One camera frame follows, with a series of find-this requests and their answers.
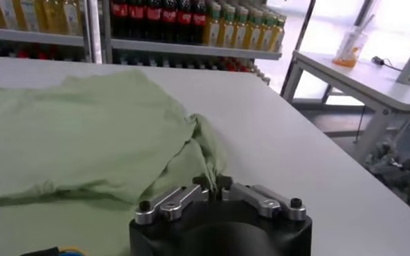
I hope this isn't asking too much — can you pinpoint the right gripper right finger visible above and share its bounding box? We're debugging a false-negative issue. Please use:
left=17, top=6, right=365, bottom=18
left=216, top=175, right=307, bottom=221

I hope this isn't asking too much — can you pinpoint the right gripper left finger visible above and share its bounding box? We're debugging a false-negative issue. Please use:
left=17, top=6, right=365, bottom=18
left=134, top=175, right=213, bottom=225

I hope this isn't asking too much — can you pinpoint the green polo shirt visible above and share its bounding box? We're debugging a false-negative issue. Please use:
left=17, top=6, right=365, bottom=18
left=0, top=69, right=228, bottom=256

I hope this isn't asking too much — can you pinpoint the grey cloth pile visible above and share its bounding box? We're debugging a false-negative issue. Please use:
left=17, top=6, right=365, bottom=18
left=363, top=141, right=410, bottom=222

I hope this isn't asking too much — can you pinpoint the grey metal shelving unit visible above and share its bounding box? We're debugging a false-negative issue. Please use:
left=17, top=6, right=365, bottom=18
left=102, top=0, right=287, bottom=86
left=0, top=0, right=103, bottom=65

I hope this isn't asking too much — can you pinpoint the black slanted pole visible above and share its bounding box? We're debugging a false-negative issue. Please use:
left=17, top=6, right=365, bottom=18
left=280, top=0, right=317, bottom=97

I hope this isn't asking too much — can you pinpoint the clear cup orange content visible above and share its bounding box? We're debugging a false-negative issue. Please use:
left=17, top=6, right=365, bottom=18
left=332, top=13, right=375, bottom=68

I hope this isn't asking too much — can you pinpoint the red cap cola bottle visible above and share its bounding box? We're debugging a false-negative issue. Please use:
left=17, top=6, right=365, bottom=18
left=145, top=0, right=163, bottom=40
left=190, top=0, right=207, bottom=45
left=110, top=0, right=129, bottom=38
left=176, top=0, right=194, bottom=43
left=127, top=0, right=146, bottom=38
left=161, top=0, right=178, bottom=42

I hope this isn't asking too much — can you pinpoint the white metal frame table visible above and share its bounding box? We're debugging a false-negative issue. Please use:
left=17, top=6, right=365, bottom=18
left=280, top=50, right=410, bottom=164

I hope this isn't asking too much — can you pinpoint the black plug cable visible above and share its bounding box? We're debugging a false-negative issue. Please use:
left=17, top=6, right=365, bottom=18
left=370, top=55, right=404, bottom=72

